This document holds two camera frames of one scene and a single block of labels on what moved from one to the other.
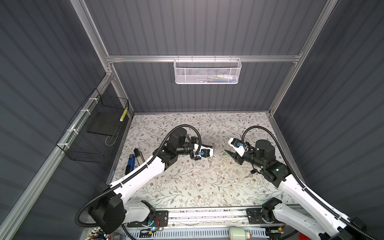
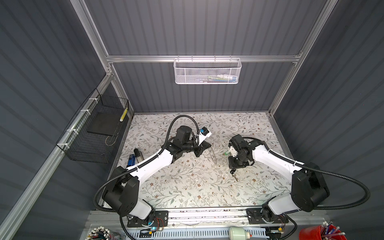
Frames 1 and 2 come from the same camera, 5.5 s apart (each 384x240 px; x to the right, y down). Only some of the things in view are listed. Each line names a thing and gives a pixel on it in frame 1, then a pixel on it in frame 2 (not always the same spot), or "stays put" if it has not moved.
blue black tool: [131, 164] stays put
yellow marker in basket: [123, 115] stays put
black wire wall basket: [93, 136] stays put
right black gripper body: [246, 156] → [234, 162]
